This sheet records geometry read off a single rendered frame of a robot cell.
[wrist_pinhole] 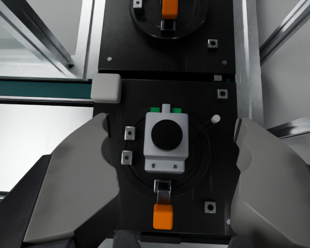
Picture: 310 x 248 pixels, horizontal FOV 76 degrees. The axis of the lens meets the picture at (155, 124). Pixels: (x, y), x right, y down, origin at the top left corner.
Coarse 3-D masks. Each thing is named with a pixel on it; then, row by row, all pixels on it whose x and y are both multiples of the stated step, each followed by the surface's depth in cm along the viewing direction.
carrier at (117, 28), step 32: (128, 0) 37; (160, 0) 34; (192, 0) 35; (224, 0) 37; (128, 32) 36; (160, 32) 34; (192, 32) 34; (224, 32) 36; (128, 64) 35; (160, 64) 35; (192, 64) 34; (224, 64) 34
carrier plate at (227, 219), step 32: (128, 96) 33; (160, 96) 33; (192, 96) 33; (224, 128) 32; (224, 160) 31; (128, 192) 30; (192, 192) 30; (224, 192) 30; (128, 224) 29; (192, 224) 29; (224, 224) 29
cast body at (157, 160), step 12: (168, 108) 25; (156, 120) 20; (168, 120) 19; (180, 120) 20; (156, 132) 19; (168, 132) 19; (180, 132) 19; (144, 144) 20; (156, 144) 18; (168, 144) 18; (180, 144) 19; (156, 156) 19; (168, 156) 19; (180, 156) 19; (156, 168) 22; (168, 168) 22; (180, 168) 22
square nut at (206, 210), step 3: (204, 201) 29; (207, 201) 29; (210, 201) 29; (213, 201) 29; (204, 204) 29; (207, 204) 29; (213, 204) 29; (204, 207) 29; (207, 207) 29; (213, 207) 29; (204, 210) 29; (207, 210) 29; (210, 210) 29; (213, 210) 29
